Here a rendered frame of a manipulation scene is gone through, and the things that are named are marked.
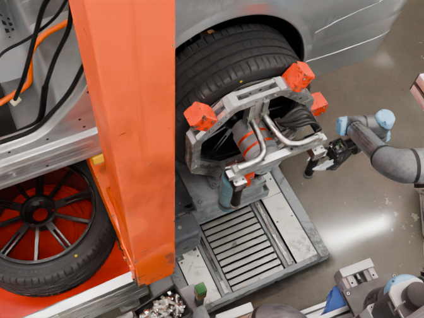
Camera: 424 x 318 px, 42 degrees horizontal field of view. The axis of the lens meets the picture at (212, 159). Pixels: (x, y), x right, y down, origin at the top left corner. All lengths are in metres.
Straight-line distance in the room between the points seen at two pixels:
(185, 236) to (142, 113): 1.35
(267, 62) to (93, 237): 1.04
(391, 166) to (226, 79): 0.64
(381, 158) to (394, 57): 2.03
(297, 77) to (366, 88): 1.60
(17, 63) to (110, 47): 1.59
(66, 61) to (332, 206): 1.66
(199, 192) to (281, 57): 0.97
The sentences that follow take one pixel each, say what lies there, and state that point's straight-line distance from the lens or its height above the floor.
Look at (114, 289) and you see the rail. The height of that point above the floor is 0.39.
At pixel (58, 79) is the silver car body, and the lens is 2.23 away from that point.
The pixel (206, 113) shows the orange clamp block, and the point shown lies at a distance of 1.97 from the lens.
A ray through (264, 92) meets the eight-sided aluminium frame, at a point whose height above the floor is 1.12.
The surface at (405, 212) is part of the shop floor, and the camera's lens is 3.25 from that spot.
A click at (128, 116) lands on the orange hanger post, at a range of 1.21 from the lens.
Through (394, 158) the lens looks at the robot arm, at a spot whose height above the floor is 1.22.
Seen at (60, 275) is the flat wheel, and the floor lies 0.50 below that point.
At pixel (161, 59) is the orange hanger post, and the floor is 1.88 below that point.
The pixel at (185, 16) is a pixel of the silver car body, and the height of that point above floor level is 1.40.
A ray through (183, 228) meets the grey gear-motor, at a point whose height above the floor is 0.40.
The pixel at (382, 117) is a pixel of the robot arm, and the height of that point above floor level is 1.01.
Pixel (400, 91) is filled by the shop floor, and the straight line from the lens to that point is 3.71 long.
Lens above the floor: 2.72
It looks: 60 degrees down
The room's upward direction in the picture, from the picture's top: 7 degrees clockwise
